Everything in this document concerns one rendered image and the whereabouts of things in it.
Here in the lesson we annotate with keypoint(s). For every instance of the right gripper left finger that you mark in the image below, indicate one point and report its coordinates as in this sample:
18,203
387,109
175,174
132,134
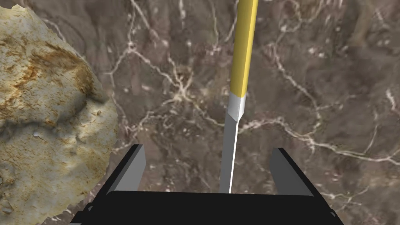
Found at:
129,172

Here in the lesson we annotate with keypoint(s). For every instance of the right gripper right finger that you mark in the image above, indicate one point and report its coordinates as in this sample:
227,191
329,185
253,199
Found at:
289,175

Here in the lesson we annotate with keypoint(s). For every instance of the pale flat bread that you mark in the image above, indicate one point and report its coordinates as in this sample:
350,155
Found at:
47,115

